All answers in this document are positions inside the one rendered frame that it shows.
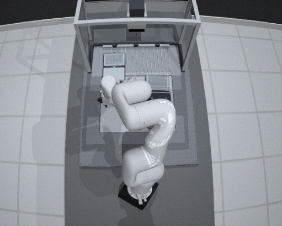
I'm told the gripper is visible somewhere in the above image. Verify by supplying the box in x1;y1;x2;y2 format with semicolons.
97;94;112;107

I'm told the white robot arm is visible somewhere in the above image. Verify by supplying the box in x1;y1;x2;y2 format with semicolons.
100;75;176;204

